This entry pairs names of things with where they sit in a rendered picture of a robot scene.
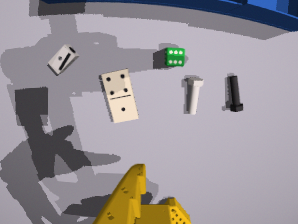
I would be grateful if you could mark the black hex-head bolt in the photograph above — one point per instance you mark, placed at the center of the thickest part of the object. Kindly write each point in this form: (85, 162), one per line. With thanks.
(236, 106)

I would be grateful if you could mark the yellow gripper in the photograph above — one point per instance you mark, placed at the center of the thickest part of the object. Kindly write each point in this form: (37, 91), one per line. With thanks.
(124, 204)

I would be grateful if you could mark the green die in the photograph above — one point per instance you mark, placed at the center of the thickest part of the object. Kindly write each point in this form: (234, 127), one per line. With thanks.
(174, 57)

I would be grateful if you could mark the grey hex bolt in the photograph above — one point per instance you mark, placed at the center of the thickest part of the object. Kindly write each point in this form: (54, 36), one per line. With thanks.
(195, 84)

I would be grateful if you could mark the cream domino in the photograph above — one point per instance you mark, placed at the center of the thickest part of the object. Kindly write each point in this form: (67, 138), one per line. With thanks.
(120, 95)

